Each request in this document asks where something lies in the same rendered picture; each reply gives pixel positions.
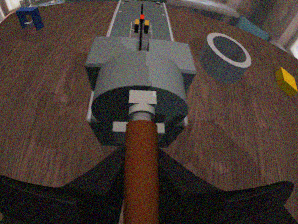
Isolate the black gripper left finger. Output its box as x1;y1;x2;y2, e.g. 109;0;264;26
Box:
0;144;125;224

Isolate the small yellow block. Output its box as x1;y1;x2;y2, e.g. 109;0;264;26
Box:
275;67;298;97

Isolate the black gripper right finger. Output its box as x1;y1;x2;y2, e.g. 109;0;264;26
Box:
158;148;294;224

